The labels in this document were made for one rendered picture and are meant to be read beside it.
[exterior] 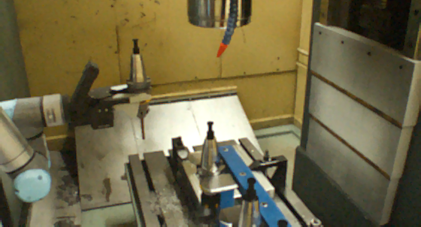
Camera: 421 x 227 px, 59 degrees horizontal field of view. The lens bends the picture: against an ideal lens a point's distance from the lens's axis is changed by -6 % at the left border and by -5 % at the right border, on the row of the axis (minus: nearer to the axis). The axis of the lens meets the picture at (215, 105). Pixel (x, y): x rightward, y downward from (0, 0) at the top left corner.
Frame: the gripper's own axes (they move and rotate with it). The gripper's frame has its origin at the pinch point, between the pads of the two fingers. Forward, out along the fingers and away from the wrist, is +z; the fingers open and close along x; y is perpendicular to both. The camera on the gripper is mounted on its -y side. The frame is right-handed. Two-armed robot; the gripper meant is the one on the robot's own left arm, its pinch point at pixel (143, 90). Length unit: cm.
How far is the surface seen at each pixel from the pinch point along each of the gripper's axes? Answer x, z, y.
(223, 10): 7.8, 18.3, -19.9
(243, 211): 44.9, 8.8, 5.8
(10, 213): -20, -45, 44
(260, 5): -100, 77, -1
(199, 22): 4.5, 13.5, -16.7
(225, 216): 38.7, 7.8, 11.4
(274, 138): -92, 84, 75
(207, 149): 23.4, 9.2, 5.8
